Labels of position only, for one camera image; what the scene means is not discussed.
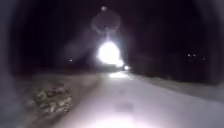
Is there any bright street lamp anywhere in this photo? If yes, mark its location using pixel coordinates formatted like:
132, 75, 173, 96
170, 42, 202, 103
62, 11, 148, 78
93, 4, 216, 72
97, 40, 124, 68

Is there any pale paved path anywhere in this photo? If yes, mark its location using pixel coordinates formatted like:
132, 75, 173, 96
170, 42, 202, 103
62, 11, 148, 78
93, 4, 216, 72
52, 71, 224, 128

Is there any rough dark ground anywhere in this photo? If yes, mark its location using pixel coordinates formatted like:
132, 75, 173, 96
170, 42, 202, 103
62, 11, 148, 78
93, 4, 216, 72
13, 71, 103, 128

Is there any dark verge strip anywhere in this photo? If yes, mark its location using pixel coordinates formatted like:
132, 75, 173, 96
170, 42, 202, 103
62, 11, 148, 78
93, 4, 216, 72
127, 72, 224, 104

